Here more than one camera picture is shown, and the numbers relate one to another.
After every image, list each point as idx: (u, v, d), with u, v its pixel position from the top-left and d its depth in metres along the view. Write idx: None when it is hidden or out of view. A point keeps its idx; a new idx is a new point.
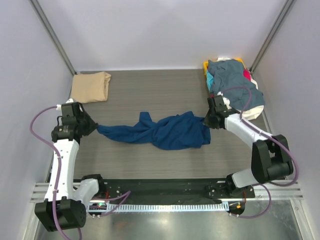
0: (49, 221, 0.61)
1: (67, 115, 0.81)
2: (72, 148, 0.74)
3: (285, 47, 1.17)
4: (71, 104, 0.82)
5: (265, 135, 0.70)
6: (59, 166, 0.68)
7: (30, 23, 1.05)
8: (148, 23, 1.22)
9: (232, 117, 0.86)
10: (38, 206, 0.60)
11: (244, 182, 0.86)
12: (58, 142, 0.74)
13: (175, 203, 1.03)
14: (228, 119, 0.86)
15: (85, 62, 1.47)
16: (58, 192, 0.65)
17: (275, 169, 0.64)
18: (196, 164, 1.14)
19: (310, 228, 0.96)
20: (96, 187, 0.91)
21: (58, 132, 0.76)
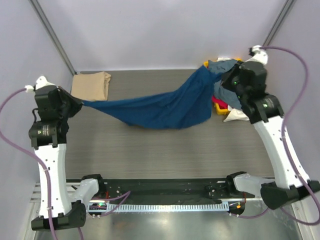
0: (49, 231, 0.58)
1: (44, 108, 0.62)
2: (61, 154, 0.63)
3: (285, 47, 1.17)
4: (47, 95, 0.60)
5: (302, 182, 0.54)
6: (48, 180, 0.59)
7: (30, 22, 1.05)
8: (148, 23, 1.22)
9: (272, 124, 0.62)
10: (34, 224, 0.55)
11: (244, 186, 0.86)
12: (40, 150, 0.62)
13: (175, 203, 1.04)
14: (267, 125, 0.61)
15: (85, 62, 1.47)
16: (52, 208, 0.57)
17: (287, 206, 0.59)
18: (196, 164, 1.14)
19: (310, 228, 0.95)
20: (96, 186, 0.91)
21: (38, 136, 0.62)
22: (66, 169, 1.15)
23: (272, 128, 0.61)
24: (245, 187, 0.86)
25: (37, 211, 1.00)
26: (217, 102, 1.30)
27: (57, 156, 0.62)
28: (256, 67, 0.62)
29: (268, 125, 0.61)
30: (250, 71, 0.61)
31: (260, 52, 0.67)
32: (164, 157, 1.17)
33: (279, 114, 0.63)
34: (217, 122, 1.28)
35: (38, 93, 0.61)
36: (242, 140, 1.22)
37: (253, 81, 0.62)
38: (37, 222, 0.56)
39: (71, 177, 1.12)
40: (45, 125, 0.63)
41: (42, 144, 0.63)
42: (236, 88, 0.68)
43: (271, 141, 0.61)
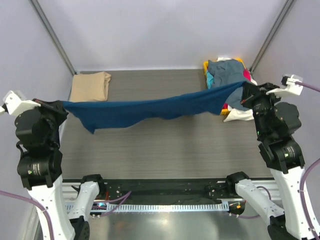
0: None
1: (29, 143, 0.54)
2: (56, 189, 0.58)
3: (286, 47, 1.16)
4: (29, 132, 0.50)
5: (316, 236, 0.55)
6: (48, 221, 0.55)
7: (30, 22, 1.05)
8: (148, 23, 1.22)
9: (291, 175, 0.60)
10: None
11: (245, 195, 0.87)
12: (34, 189, 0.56)
13: (176, 203, 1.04)
14: (287, 176, 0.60)
15: (85, 62, 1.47)
16: None
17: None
18: (196, 165, 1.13)
19: None
20: (96, 191, 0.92)
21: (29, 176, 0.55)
22: (66, 169, 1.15)
23: (291, 179, 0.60)
24: (247, 198, 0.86)
25: (37, 212, 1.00)
26: None
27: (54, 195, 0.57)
28: (290, 119, 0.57)
29: (288, 177, 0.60)
30: (282, 120, 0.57)
31: (296, 84, 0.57)
32: (162, 157, 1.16)
33: (299, 165, 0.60)
34: (217, 122, 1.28)
35: (19, 128, 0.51)
36: (242, 141, 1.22)
37: (282, 129, 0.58)
38: None
39: (71, 177, 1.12)
40: (35, 162, 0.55)
41: (36, 183, 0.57)
42: (259, 122, 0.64)
43: (289, 192, 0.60)
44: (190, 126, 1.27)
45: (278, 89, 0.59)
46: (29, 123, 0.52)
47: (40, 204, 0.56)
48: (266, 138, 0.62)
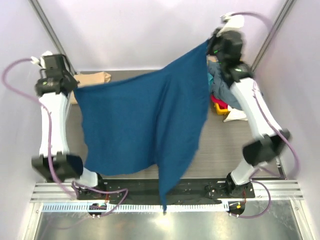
0: (47, 174, 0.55)
1: (50, 67, 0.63)
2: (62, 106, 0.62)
3: (284, 47, 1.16)
4: (54, 55, 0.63)
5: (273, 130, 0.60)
6: (50, 121, 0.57)
7: (29, 23, 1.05)
8: (147, 23, 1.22)
9: (244, 87, 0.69)
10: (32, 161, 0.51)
11: (242, 175, 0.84)
12: (44, 97, 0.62)
13: (176, 203, 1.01)
14: (240, 87, 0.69)
15: (85, 62, 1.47)
16: (52, 146, 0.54)
17: (267, 159, 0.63)
18: (199, 165, 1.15)
19: (310, 228, 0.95)
20: (95, 178, 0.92)
21: (40, 83, 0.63)
22: None
23: (244, 88, 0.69)
24: (241, 173, 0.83)
25: (37, 211, 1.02)
26: (217, 103, 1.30)
27: (60, 103, 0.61)
28: (236, 37, 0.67)
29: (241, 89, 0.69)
30: (230, 39, 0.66)
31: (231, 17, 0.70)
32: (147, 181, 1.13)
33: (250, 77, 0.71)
34: (217, 122, 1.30)
35: (46, 56, 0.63)
36: (241, 141, 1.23)
37: (230, 48, 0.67)
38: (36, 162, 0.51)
39: None
40: (50, 79, 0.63)
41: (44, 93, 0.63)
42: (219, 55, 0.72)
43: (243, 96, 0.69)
44: None
45: (224, 27, 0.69)
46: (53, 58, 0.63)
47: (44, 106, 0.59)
48: (223, 59, 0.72)
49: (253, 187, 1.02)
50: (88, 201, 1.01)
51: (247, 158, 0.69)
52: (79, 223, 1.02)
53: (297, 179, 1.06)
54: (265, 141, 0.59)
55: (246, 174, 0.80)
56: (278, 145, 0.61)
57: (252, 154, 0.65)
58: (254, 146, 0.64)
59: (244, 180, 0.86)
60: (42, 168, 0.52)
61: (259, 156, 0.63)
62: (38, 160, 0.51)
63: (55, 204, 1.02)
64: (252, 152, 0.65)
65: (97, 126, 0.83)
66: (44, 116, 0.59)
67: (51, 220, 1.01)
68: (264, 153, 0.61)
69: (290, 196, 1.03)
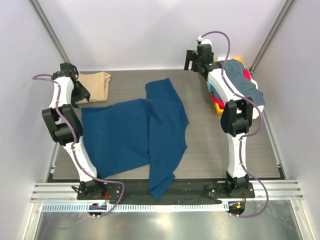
0: (54, 127, 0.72)
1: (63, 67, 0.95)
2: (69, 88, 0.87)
3: (284, 47, 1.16)
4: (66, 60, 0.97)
5: (238, 96, 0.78)
6: (59, 90, 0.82)
7: (29, 23, 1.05)
8: (147, 23, 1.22)
9: (216, 72, 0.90)
10: (43, 112, 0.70)
11: (233, 162, 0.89)
12: (57, 78, 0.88)
13: (176, 203, 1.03)
14: (213, 73, 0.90)
15: (86, 63, 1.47)
16: (59, 102, 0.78)
17: (239, 124, 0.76)
18: (199, 165, 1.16)
19: (310, 228, 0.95)
20: (94, 169, 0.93)
21: (56, 73, 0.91)
22: (67, 169, 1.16)
23: (216, 74, 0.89)
24: (232, 158, 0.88)
25: (37, 211, 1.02)
26: (217, 103, 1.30)
27: (66, 84, 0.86)
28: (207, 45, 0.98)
29: (214, 75, 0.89)
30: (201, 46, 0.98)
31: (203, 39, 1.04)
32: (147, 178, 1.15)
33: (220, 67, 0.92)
34: (217, 122, 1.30)
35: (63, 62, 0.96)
36: None
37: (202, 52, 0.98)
38: (46, 113, 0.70)
39: (72, 177, 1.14)
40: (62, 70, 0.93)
41: (57, 76, 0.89)
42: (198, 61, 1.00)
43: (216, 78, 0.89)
44: (190, 127, 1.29)
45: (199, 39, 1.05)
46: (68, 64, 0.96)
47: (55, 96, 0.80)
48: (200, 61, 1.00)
49: (252, 187, 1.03)
50: (88, 201, 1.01)
51: (226, 131, 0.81)
52: (79, 223, 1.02)
53: (297, 179, 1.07)
54: (232, 105, 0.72)
55: (235, 151, 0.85)
56: (245, 108, 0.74)
57: (225, 124, 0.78)
58: (225, 116, 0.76)
59: (238, 167, 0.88)
60: (51, 119, 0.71)
61: (232, 123, 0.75)
62: (47, 112, 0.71)
63: (55, 204, 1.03)
64: (226, 121, 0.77)
65: (106, 133, 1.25)
66: (52, 104, 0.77)
67: (51, 220, 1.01)
68: (238, 122, 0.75)
69: (290, 196, 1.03)
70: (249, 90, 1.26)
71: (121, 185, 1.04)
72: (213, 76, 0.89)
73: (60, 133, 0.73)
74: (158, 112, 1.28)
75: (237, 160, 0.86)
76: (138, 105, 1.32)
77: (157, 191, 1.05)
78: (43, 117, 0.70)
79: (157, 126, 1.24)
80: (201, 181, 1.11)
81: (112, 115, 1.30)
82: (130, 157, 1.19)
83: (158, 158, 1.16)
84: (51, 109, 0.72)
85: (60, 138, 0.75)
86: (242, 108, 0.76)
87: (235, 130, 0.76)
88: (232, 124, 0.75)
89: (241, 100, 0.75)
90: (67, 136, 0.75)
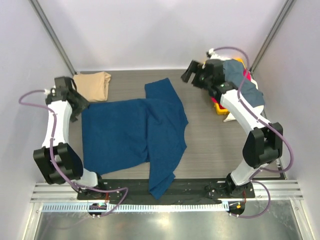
0: (48, 170, 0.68)
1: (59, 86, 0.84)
2: (66, 116, 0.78)
3: (284, 47, 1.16)
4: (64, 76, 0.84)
5: (262, 123, 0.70)
6: (55, 121, 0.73)
7: (30, 22, 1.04)
8: (147, 23, 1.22)
9: (232, 96, 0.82)
10: (36, 153, 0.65)
11: (242, 177, 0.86)
12: (52, 104, 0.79)
13: (176, 203, 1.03)
14: (227, 96, 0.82)
15: (86, 63, 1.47)
16: (54, 139, 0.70)
17: (267, 157, 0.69)
18: (199, 165, 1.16)
19: (310, 228, 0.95)
20: (94, 176, 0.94)
21: (51, 96, 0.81)
22: None
23: (231, 97, 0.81)
24: (241, 173, 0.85)
25: (37, 211, 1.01)
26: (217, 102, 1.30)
27: (62, 113, 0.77)
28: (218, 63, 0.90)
29: (230, 98, 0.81)
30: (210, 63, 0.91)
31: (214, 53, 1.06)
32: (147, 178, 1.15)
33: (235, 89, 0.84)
34: (217, 122, 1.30)
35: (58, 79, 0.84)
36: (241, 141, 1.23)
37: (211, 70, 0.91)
38: (39, 154, 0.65)
39: None
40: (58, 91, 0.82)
41: (52, 100, 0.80)
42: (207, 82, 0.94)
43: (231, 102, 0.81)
44: (190, 127, 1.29)
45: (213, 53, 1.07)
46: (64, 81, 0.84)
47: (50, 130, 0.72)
48: (210, 80, 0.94)
49: (252, 187, 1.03)
50: (88, 201, 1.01)
51: (249, 163, 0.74)
52: (79, 223, 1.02)
53: (297, 179, 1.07)
54: (259, 135, 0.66)
55: (248, 173, 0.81)
56: (273, 138, 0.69)
57: (250, 156, 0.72)
58: (250, 148, 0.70)
59: (244, 180, 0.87)
60: (44, 162, 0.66)
61: (258, 155, 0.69)
62: (39, 153, 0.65)
63: (55, 204, 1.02)
64: (251, 153, 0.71)
65: (104, 132, 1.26)
66: (47, 141, 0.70)
67: (51, 220, 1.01)
68: (263, 154, 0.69)
69: (290, 196, 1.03)
70: (249, 90, 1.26)
71: (124, 188, 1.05)
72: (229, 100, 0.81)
73: (55, 176, 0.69)
74: (156, 111, 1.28)
75: (246, 177, 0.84)
76: (135, 106, 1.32)
77: (157, 191, 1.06)
78: (36, 159, 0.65)
79: (157, 127, 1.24)
80: (201, 181, 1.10)
81: (111, 114, 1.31)
82: (130, 157, 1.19)
83: (157, 158, 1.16)
84: (45, 150, 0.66)
85: (54, 180, 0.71)
86: (269, 137, 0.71)
87: (262, 162, 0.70)
88: (259, 156, 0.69)
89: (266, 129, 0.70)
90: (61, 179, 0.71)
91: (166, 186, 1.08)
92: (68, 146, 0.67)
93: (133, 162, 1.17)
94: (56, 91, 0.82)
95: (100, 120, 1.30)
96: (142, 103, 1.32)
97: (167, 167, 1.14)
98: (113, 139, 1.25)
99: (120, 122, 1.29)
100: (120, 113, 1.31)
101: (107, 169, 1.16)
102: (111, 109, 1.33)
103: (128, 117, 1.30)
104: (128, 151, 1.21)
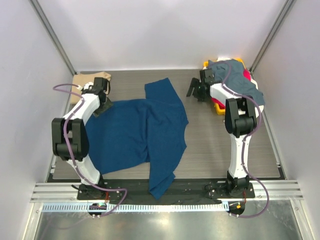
0: (58, 139, 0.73)
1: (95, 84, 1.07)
2: (91, 105, 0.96)
3: (285, 47, 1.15)
4: (102, 78, 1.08)
5: (237, 96, 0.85)
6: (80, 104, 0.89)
7: (30, 22, 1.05)
8: (147, 23, 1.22)
9: (217, 90, 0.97)
10: (56, 119, 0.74)
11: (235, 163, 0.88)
12: (86, 94, 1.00)
13: (176, 203, 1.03)
14: (215, 87, 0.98)
15: (86, 63, 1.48)
16: (74, 114, 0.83)
17: (242, 122, 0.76)
18: (199, 165, 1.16)
19: (310, 228, 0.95)
20: (98, 175, 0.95)
21: (87, 90, 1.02)
22: (67, 169, 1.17)
23: (217, 87, 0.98)
24: (233, 158, 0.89)
25: (37, 211, 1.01)
26: (217, 103, 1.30)
27: (89, 102, 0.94)
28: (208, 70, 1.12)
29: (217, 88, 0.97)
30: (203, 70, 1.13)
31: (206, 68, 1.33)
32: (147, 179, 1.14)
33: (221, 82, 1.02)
34: (217, 122, 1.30)
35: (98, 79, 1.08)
36: None
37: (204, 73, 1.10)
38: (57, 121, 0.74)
39: (72, 177, 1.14)
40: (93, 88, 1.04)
41: (87, 92, 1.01)
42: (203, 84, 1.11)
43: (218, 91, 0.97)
44: (190, 127, 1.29)
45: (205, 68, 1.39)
46: (102, 83, 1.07)
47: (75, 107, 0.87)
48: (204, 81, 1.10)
49: (252, 187, 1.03)
50: (88, 201, 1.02)
51: (230, 131, 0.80)
52: (79, 223, 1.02)
53: (297, 179, 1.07)
54: (231, 101, 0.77)
55: (237, 152, 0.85)
56: (247, 107, 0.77)
57: (229, 124, 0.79)
58: (227, 116, 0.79)
59: (239, 168, 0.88)
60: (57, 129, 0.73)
61: (235, 121, 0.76)
62: (57, 121, 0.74)
63: (55, 204, 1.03)
64: (229, 121, 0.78)
65: (106, 132, 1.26)
66: (67, 115, 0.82)
67: (51, 220, 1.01)
68: (240, 122, 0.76)
69: (290, 196, 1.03)
70: (249, 90, 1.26)
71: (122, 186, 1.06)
72: (216, 88, 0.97)
73: (61, 147, 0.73)
74: (156, 112, 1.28)
75: (238, 161, 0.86)
76: (136, 108, 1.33)
77: (158, 190, 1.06)
78: (52, 125, 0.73)
79: (157, 127, 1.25)
80: (200, 181, 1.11)
81: (113, 115, 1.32)
82: (130, 157, 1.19)
83: (158, 158, 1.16)
84: (62, 120, 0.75)
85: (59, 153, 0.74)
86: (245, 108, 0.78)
87: (238, 128, 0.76)
88: (234, 121, 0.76)
89: (242, 100, 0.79)
90: (66, 154, 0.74)
91: (166, 186, 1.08)
92: (82, 121, 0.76)
93: (133, 163, 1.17)
94: (93, 88, 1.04)
95: (101, 121, 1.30)
96: (143, 103, 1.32)
97: (167, 167, 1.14)
98: (113, 139, 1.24)
99: (121, 123, 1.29)
100: (121, 114, 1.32)
101: (107, 169, 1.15)
102: (112, 109, 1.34)
103: (129, 118, 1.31)
104: (128, 152, 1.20)
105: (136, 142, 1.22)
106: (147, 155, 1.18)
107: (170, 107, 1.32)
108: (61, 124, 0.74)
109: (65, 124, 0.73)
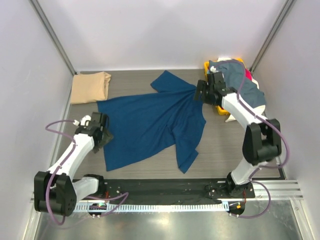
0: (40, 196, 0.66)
1: (93, 120, 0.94)
2: (84, 149, 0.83)
3: (285, 47, 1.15)
4: (101, 113, 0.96)
5: (260, 119, 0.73)
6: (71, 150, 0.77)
7: (31, 26, 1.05)
8: (147, 24, 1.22)
9: (230, 104, 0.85)
10: (40, 173, 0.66)
11: (242, 176, 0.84)
12: (80, 135, 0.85)
13: (176, 203, 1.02)
14: (227, 99, 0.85)
15: (86, 63, 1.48)
16: (61, 168, 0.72)
17: (265, 151, 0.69)
18: (199, 165, 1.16)
19: (310, 228, 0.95)
20: (96, 183, 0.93)
21: (82, 128, 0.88)
22: None
23: (231, 99, 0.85)
24: (241, 170, 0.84)
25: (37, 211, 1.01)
26: None
27: (82, 145, 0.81)
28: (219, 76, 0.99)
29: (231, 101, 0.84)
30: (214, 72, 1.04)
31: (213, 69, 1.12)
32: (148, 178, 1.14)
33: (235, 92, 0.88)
34: (217, 122, 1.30)
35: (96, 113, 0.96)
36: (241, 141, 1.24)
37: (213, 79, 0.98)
38: (40, 177, 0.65)
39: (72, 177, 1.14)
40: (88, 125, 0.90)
41: (81, 131, 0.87)
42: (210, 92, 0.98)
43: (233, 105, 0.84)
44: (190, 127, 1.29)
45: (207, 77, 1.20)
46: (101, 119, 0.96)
47: (62, 156, 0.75)
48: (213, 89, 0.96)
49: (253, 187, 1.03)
50: (88, 201, 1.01)
51: (248, 158, 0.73)
52: (79, 223, 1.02)
53: (297, 179, 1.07)
54: (255, 128, 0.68)
55: (247, 171, 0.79)
56: (270, 133, 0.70)
57: (249, 150, 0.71)
58: (248, 141, 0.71)
59: (244, 179, 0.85)
60: (40, 186, 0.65)
61: (257, 150, 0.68)
62: (41, 176, 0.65)
63: None
64: (250, 148, 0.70)
65: (115, 126, 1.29)
66: (53, 168, 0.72)
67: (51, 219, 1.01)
68: (262, 151, 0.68)
69: (290, 196, 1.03)
70: (250, 90, 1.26)
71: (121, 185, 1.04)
72: (231, 102, 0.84)
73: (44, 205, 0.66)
74: None
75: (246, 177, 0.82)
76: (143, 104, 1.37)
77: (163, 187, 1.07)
78: (35, 181, 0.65)
79: None
80: (200, 180, 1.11)
81: (123, 109, 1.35)
82: (142, 142, 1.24)
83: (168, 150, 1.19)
84: (47, 174, 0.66)
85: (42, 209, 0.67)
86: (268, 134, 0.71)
87: (260, 157, 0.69)
88: (256, 149, 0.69)
89: (264, 124, 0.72)
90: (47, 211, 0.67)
91: (192, 160, 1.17)
92: (68, 178, 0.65)
93: (144, 155, 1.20)
94: (89, 124, 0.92)
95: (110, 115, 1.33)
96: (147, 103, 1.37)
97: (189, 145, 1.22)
98: (123, 133, 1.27)
99: (130, 118, 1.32)
100: (130, 109, 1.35)
101: (118, 162, 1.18)
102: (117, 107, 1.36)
103: (138, 113, 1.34)
104: (141, 135, 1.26)
105: (145, 126, 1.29)
106: (161, 137, 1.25)
107: (173, 95, 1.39)
108: (45, 179, 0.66)
109: (49, 180, 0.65)
